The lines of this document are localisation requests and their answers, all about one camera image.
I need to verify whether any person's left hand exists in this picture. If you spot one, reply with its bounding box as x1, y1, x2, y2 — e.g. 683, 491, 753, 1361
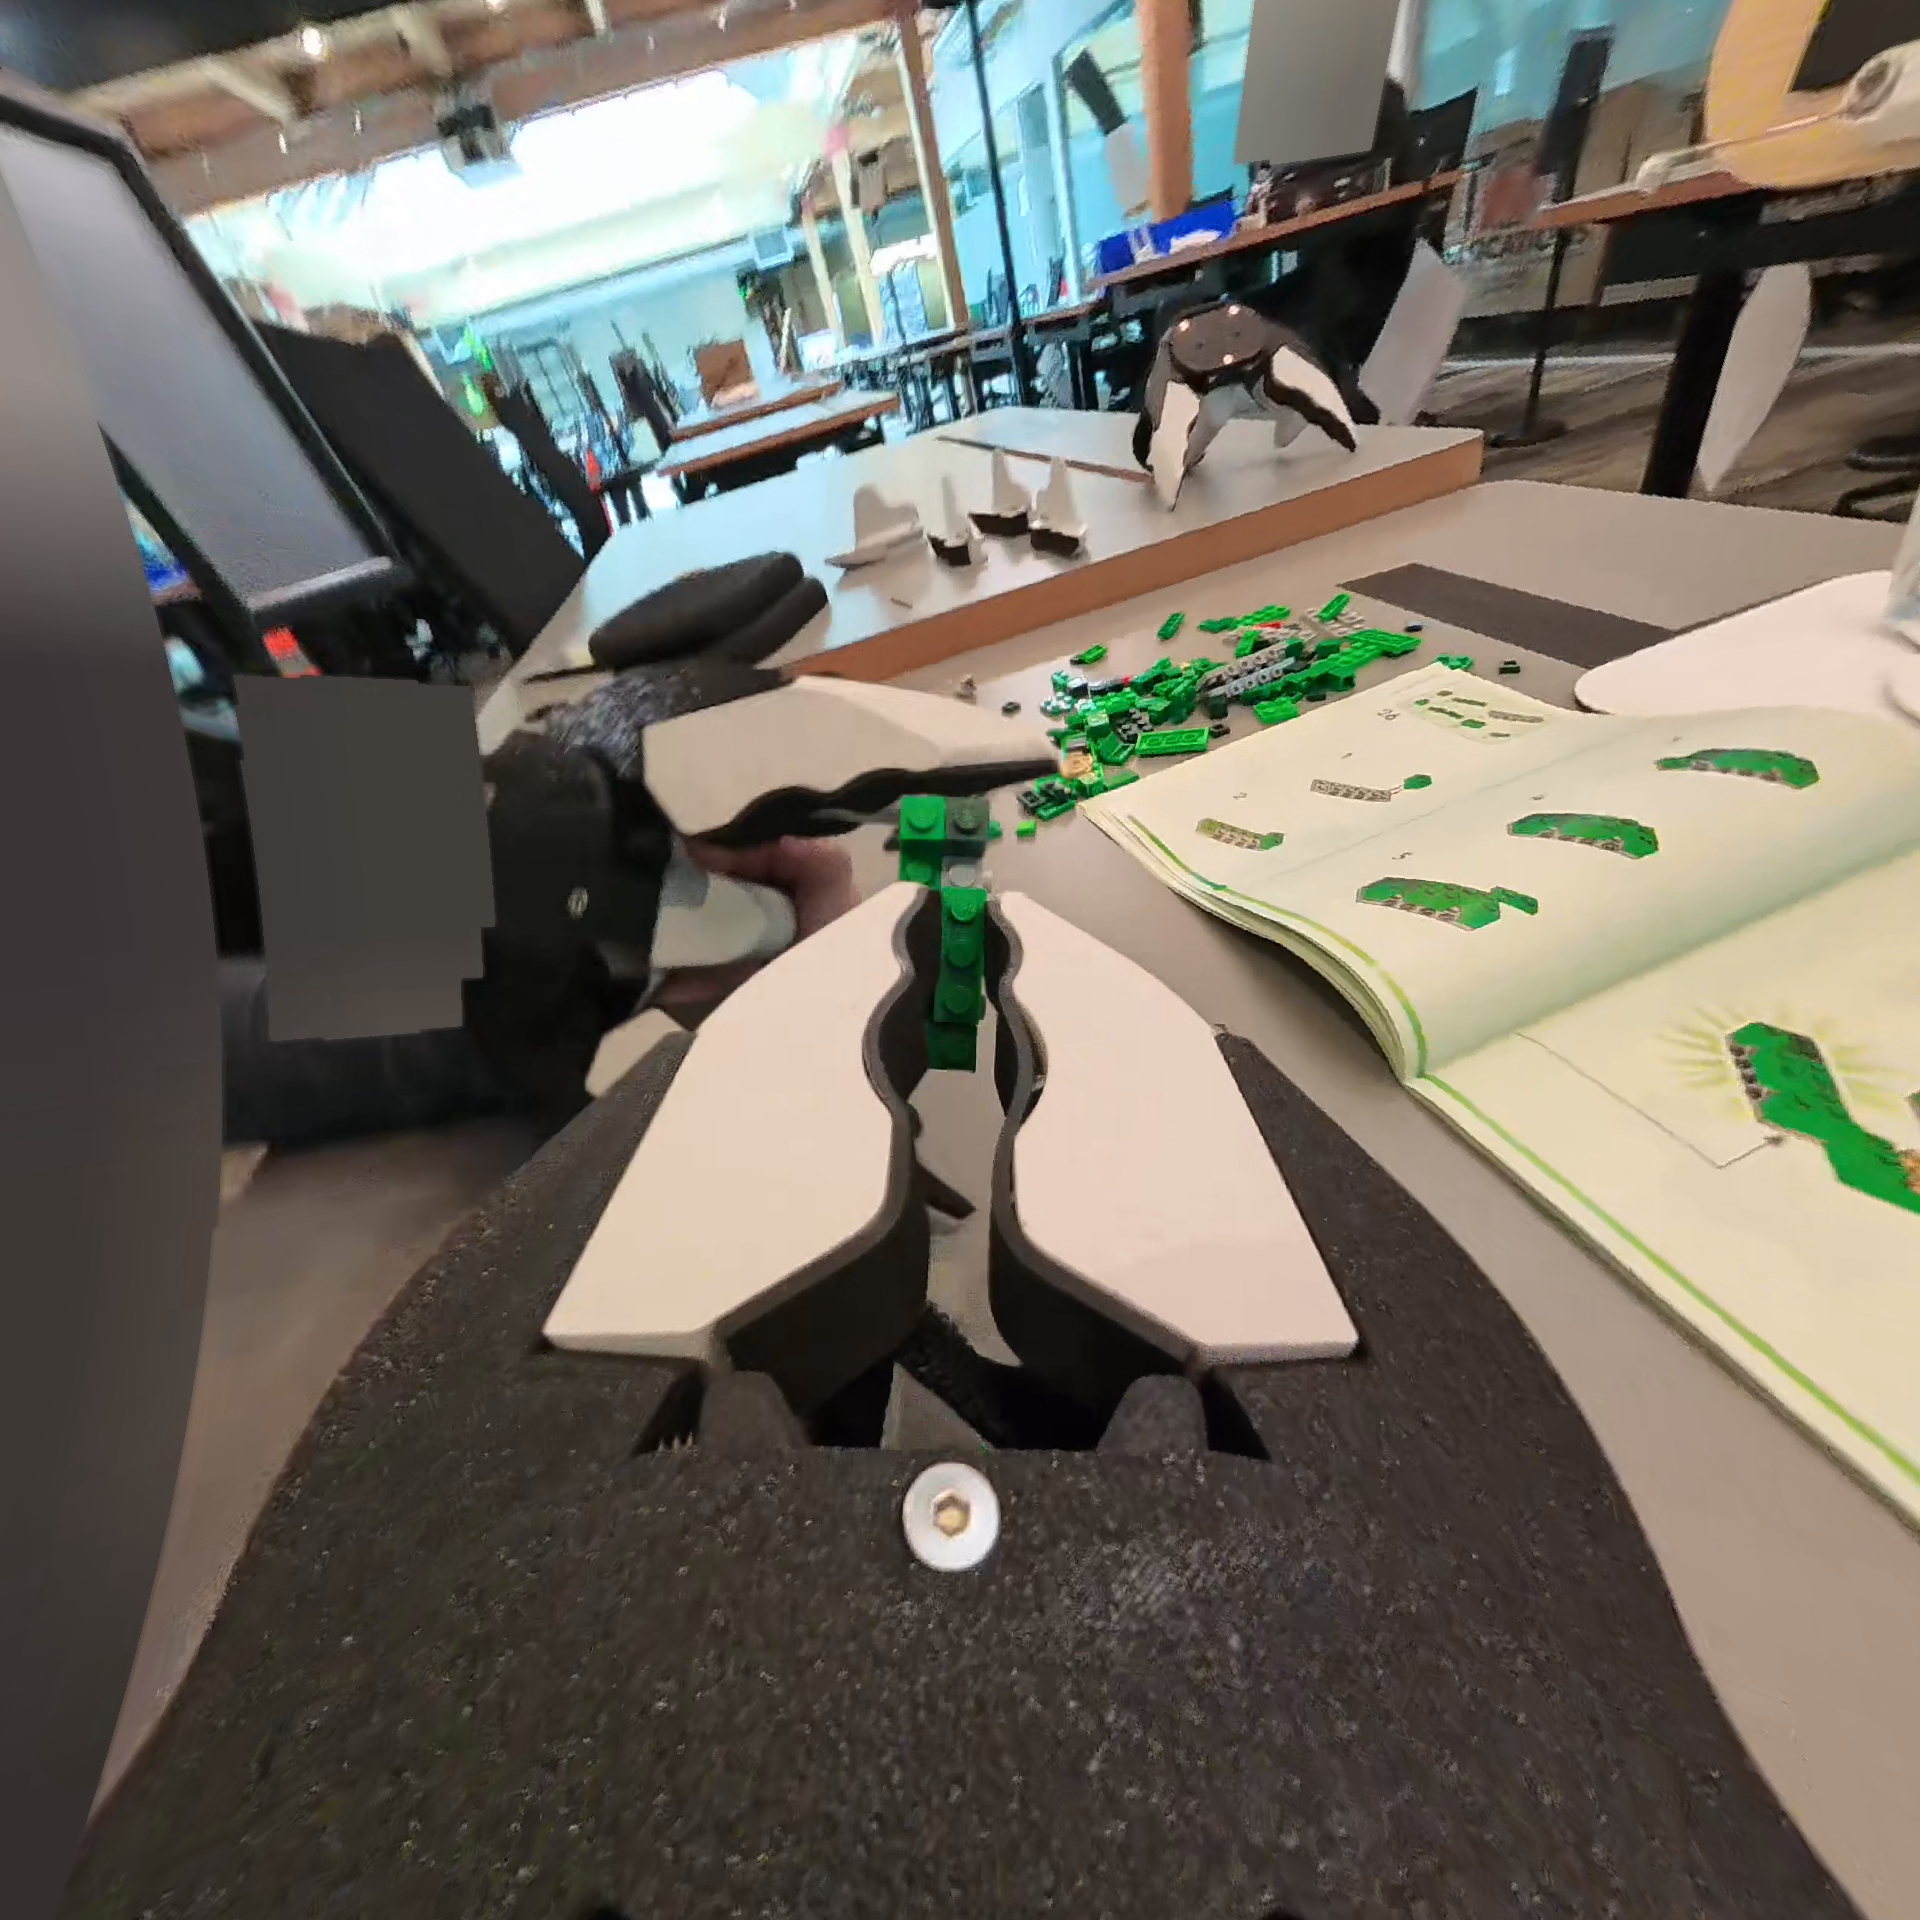
683, 834, 872, 920

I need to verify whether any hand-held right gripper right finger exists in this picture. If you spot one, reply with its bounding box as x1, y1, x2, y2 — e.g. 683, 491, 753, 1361
978, 889, 1362, 1375

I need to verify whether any white topped wooden board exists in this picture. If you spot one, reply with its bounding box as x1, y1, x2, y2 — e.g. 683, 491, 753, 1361
524, 404, 1489, 709

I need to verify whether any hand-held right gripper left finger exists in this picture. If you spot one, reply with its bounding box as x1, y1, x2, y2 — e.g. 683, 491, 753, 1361
542, 882, 936, 1412

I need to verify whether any black monitor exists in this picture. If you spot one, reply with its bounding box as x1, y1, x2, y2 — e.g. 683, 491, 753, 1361
0, 74, 415, 633

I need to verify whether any green brick assembly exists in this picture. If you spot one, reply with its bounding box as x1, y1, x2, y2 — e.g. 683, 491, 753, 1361
895, 793, 1004, 1074

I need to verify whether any black grey gripper assembly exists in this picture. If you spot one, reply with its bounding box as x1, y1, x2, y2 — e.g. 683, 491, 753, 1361
1132, 301, 1382, 517

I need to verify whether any open instruction booklet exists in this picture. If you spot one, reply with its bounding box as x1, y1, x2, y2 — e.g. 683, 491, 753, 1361
1076, 660, 1920, 1533

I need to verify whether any white mat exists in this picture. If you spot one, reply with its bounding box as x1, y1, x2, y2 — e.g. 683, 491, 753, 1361
1574, 566, 1920, 721

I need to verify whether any pile of green bricks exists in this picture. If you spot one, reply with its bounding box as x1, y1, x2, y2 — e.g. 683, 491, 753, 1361
1013, 593, 1480, 828

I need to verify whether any black desk strip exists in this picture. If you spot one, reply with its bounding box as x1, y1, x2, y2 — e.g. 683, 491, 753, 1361
1339, 562, 1674, 672

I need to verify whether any blue bin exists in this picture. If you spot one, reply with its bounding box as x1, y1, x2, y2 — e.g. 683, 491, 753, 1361
1095, 203, 1241, 273

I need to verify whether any background wooden table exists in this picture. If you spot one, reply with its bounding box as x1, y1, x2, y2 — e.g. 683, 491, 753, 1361
652, 382, 902, 498
1500, 143, 1920, 498

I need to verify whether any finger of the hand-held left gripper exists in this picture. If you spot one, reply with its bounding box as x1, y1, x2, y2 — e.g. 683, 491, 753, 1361
636, 675, 1061, 843
649, 863, 798, 971

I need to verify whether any wooden post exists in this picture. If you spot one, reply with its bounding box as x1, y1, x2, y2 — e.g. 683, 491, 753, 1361
892, 0, 970, 341
1132, 0, 1203, 229

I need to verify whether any hanging white paper sheet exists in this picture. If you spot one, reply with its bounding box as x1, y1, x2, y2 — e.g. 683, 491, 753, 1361
1356, 241, 1473, 431
1694, 263, 1819, 498

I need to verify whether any grey desk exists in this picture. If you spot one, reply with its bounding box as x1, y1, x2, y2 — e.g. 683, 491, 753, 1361
134, 481, 1920, 1920

